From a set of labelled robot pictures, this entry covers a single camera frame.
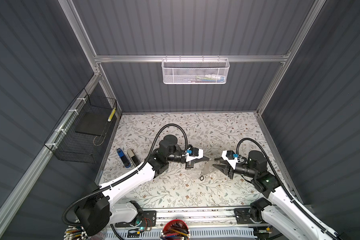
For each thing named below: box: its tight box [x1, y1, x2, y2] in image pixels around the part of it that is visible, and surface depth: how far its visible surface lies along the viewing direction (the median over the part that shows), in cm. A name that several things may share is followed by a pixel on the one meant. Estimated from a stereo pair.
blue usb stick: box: [116, 147, 131, 168], surface depth 98 cm
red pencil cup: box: [160, 219, 191, 240], surface depth 62 cm
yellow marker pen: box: [107, 107, 116, 122], surface depth 83 cm
